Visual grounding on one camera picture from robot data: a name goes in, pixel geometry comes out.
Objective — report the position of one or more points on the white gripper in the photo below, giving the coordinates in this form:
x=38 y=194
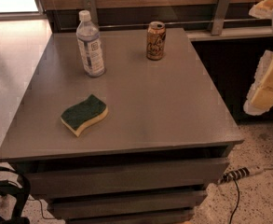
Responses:
x=260 y=94

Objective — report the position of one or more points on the orange soda can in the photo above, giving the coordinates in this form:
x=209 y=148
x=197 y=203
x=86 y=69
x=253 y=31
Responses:
x=156 y=34

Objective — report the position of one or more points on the striped power strip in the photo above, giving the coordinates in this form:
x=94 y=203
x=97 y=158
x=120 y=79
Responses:
x=240 y=173

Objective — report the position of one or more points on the grey drawer cabinet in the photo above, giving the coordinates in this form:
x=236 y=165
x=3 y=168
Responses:
x=165 y=138

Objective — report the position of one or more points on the clear plastic water bottle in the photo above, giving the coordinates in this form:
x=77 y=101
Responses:
x=90 y=45

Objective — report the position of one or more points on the green and yellow sponge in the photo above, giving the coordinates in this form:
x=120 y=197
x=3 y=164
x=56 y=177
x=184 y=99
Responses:
x=79 y=117

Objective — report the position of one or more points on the right metal wall bracket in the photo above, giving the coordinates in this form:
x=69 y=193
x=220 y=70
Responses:
x=219 y=16

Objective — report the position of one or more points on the metal wall bracket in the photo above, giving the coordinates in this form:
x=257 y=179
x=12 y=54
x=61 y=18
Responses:
x=219 y=16
x=90 y=11

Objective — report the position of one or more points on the left metal wall bracket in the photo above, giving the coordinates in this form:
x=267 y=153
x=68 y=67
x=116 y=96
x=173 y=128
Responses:
x=90 y=11

